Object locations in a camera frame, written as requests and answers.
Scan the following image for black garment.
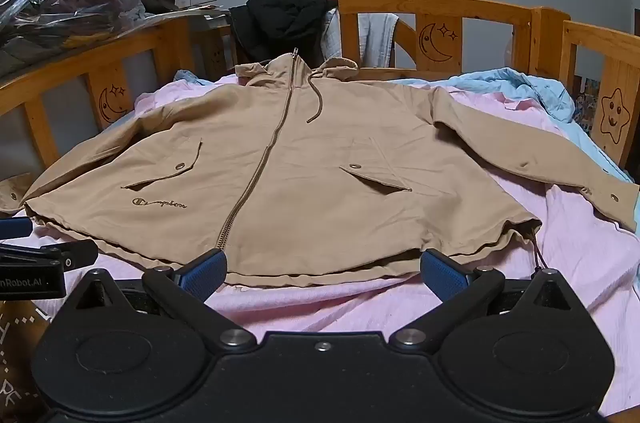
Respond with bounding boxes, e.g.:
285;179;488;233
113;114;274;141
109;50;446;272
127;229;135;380
229;0;338;65

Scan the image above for grey jeans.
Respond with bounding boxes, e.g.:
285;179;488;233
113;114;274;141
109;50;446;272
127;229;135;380
357;12;400;69

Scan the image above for brown patterned blanket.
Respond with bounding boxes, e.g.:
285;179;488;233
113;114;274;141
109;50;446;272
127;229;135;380
0;298;57;423

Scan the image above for wooden bed frame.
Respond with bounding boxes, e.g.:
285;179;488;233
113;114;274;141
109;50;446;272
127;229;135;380
0;0;640;184

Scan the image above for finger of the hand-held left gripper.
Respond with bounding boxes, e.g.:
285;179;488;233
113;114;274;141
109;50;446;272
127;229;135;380
0;216;34;240
0;238;100;272

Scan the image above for colourful printed cloth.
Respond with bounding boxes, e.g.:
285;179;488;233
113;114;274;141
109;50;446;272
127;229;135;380
574;74;602;135

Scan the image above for clear plastic bag of clothes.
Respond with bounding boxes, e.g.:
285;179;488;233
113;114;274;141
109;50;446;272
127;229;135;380
0;0;147;78

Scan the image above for pink bed sheet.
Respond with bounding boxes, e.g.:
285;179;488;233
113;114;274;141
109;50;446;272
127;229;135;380
10;72;640;419

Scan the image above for light blue blanket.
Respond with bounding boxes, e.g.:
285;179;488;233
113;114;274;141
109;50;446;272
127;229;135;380
172;67;636;184

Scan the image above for white cloth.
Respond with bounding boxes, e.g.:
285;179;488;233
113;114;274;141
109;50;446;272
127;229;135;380
320;7;342;60

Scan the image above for tan hooded zip jacket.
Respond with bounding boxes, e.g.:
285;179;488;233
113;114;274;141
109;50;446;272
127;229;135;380
0;47;640;290

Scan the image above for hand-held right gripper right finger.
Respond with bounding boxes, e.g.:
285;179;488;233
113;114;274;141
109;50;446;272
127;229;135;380
389;248;582;352

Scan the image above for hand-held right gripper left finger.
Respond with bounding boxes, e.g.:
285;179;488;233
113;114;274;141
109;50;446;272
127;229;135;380
65;248;258;352

